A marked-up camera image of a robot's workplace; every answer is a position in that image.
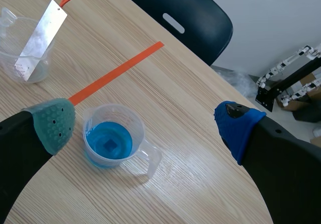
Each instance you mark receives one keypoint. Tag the clear beaker with blue liquid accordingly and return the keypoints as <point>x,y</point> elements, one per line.
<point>114,136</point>

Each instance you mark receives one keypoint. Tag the dark blue chair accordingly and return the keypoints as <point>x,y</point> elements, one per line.
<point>185,15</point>

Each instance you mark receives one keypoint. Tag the black metal frame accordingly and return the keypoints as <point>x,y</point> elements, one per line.
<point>283,83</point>

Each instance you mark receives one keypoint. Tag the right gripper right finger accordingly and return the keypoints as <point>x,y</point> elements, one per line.
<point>281,163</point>

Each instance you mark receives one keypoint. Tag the empty clear plastic beaker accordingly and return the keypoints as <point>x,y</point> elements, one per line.
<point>22,55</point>

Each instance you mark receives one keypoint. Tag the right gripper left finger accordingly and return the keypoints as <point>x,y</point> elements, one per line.
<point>22,143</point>

